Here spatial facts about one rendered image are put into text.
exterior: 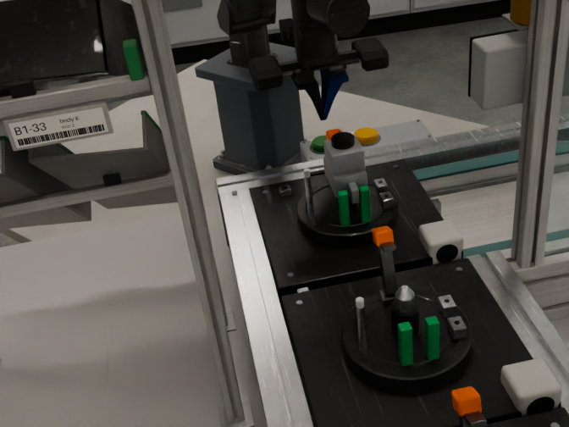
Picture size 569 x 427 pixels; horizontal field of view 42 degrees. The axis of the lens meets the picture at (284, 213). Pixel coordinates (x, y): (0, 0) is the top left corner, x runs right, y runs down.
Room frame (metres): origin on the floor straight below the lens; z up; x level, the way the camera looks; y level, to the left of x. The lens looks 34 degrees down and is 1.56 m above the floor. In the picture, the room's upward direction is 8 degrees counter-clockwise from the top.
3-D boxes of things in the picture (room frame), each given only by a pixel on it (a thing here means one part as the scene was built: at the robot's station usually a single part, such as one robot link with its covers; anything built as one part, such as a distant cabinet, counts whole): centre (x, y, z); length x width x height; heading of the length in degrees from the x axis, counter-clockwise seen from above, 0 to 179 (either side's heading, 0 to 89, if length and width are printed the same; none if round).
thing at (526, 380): (0.59, -0.11, 1.01); 0.24 x 0.24 x 0.13; 6
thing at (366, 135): (1.06, -0.15, 0.96); 0.04 x 0.04 x 0.02
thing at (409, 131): (1.06, -0.15, 0.93); 0.21 x 0.07 x 0.06; 96
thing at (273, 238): (0.84, -0.09, 0.96); 0.24 x 0.24 x 0.02; 6
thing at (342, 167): (0.83, -0.09, 1.06); 0.08 x 0.04 x 0.07; 6
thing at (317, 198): (0.84, -0.09, 0.98); 0.14 x 0.14 x 0.02
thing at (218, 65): (1.21, 0.02, 0.96); 0.15 x 0.15 x 0.20; 47
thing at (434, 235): (0.75, -0.19, 0.97); 0.05 x 0.05 x 0.04; 6
